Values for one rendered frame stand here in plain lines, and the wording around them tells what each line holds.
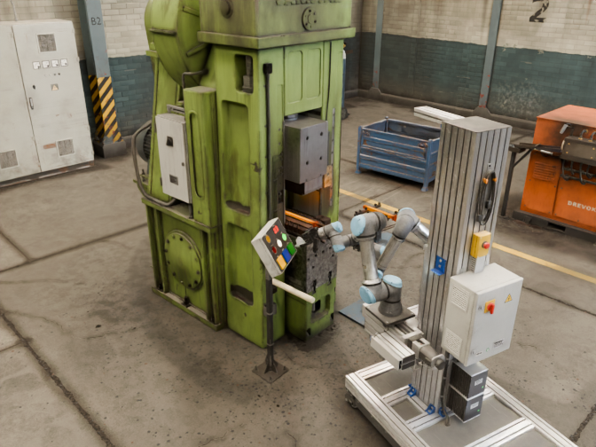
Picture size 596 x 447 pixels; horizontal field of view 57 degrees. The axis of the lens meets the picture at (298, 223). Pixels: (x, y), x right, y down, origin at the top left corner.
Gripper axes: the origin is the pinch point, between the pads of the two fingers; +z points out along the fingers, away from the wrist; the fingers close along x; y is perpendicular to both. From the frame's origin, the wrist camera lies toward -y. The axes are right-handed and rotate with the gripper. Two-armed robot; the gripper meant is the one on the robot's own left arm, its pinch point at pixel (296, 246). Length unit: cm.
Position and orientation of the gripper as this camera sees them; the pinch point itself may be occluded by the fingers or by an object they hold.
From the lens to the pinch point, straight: 374.5
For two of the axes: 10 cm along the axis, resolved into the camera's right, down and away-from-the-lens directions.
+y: -4.7, -8.5, -2.3
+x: -3.0, 4.0, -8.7
